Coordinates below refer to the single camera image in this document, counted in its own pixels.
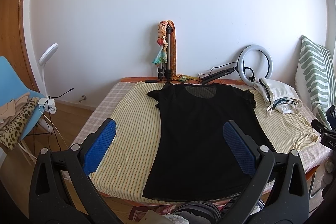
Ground black t-shirt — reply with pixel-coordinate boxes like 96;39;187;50
143;83;271;202

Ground beige clothes on chair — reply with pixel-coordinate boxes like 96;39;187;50
0;92;30;126

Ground green white striped pillow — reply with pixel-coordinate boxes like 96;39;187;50
295;36;335;128

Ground yellow striped blanket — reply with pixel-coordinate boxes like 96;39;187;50
90;82;327;205

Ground leopard print cloth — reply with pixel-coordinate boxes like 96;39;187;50
1;97;39;150

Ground white desk lamp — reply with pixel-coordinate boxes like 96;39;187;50
37;43;59;114

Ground blue chair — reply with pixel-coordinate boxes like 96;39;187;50
0;56;44;140

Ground silver tripod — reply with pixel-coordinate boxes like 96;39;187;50
154;22;173;82

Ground white ring light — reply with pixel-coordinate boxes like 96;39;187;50
236;44;273;86

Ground black ring light stand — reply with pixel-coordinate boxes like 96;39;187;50
197;67;236;85

